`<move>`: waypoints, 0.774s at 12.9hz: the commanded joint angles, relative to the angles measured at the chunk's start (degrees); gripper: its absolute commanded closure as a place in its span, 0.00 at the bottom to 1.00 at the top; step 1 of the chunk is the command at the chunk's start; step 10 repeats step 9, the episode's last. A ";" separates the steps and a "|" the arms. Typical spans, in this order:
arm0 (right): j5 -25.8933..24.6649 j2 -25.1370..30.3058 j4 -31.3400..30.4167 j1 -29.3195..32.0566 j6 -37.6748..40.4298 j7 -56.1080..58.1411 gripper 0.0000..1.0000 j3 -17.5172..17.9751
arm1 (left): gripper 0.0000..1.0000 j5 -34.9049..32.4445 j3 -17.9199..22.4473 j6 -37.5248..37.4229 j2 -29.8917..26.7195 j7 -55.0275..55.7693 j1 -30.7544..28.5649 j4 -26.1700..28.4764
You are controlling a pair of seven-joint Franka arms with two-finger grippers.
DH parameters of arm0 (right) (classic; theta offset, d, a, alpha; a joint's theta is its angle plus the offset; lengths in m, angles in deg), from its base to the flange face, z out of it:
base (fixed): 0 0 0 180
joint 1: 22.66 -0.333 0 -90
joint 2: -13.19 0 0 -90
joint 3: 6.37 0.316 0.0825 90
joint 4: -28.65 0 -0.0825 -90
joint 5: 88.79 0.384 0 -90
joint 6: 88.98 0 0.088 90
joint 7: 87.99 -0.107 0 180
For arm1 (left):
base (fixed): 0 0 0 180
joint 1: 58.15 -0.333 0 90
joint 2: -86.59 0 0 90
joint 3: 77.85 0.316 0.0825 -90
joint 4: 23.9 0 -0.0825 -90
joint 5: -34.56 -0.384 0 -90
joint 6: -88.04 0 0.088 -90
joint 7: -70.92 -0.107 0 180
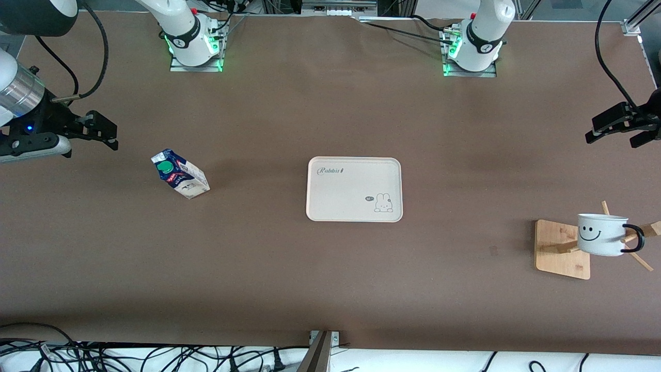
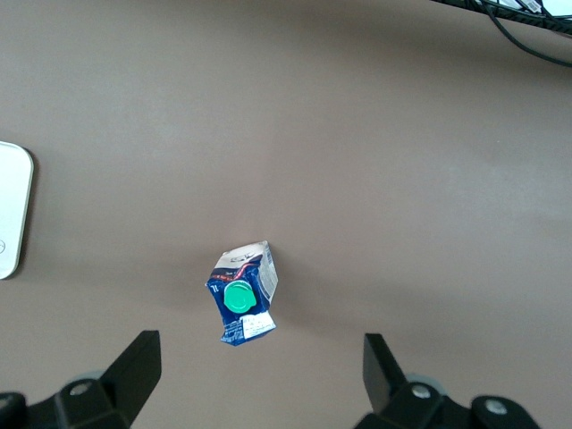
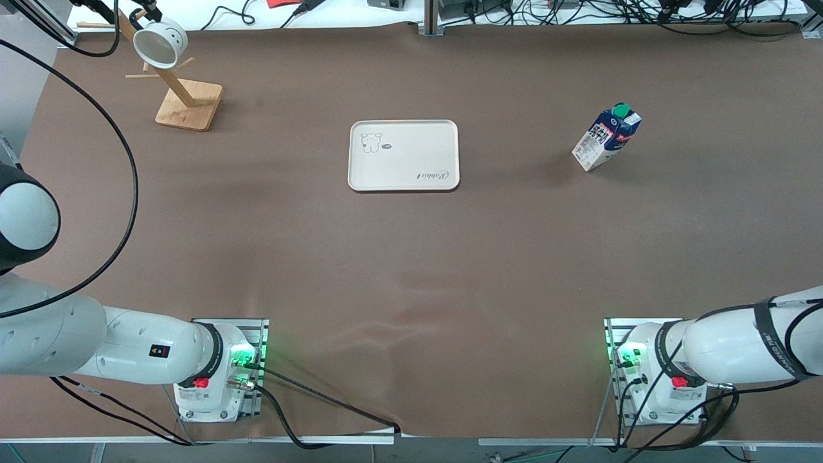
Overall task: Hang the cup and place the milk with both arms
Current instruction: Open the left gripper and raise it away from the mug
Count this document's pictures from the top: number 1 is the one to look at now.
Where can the aluminium frame profile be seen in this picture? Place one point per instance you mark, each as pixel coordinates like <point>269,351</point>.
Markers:
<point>634,20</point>

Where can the white power strip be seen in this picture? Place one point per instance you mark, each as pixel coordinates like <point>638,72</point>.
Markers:
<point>338,6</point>

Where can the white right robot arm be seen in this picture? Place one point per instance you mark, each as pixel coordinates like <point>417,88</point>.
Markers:
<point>181,31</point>

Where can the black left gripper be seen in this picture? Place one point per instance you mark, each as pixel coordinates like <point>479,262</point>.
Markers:
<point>651,117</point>

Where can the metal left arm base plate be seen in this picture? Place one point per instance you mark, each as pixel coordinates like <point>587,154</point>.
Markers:
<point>488,73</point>

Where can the small metal post bracket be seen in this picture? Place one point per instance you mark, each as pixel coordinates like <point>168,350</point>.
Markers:
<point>335,338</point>

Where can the wooden mug tree rack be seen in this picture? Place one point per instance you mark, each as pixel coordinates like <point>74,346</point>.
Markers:
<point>557,258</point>

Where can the white smiley mug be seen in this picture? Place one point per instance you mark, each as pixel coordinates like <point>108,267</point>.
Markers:
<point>599,235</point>

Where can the blue white milk carton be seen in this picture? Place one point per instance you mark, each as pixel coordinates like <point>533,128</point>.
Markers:
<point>183,178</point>

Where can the brown table mat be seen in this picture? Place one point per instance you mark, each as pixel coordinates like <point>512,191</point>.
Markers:
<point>258,258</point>

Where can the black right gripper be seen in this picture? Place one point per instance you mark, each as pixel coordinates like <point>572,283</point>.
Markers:
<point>45,117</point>

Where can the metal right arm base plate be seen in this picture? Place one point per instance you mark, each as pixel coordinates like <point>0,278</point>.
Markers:
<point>196,68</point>

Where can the cream rabbit print tray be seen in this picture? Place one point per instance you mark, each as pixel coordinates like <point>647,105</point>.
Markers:
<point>341,196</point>

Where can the dark camera stand post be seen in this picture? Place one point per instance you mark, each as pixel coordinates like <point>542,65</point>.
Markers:
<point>316,356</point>

